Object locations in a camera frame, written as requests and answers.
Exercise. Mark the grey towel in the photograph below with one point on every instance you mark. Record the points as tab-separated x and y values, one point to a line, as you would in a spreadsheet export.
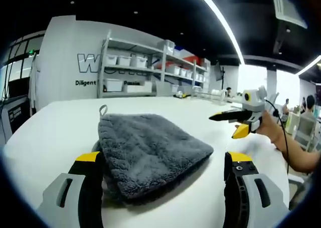
150	152

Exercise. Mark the person's right hand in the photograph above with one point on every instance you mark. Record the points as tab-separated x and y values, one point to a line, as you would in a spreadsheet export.
269	127

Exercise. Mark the black monitor on stand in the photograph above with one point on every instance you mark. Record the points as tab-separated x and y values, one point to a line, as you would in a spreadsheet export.
219	71

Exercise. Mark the small yellow white object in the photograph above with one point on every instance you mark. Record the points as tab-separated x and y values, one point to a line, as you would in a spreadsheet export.
182	94

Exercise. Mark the grey office chair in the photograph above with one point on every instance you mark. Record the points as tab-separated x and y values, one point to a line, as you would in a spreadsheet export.
304	130

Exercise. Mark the short ceiling light strip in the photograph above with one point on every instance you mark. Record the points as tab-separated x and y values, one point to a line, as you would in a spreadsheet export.
309	65

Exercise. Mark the long ceiling light strip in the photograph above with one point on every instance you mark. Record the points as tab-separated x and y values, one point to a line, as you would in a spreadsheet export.
223	22

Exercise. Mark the grey metal shelving rack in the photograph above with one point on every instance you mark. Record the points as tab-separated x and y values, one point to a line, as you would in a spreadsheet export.
160	70

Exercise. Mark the dark cabinet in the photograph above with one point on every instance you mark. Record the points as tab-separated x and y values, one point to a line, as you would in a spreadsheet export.
12	115

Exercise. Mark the ceiling air conditioner vent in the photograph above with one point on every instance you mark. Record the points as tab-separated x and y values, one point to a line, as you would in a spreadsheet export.
288	5

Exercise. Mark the rows of white storage bins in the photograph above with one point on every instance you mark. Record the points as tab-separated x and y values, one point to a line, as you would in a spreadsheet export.
130	61

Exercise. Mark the white hanging coat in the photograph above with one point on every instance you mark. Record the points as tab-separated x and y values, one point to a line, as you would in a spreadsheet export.
33	82

